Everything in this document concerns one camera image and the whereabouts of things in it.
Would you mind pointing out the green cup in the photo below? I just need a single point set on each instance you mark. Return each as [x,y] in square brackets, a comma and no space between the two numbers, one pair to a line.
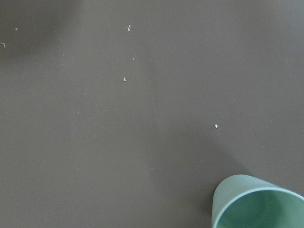
[243,201]

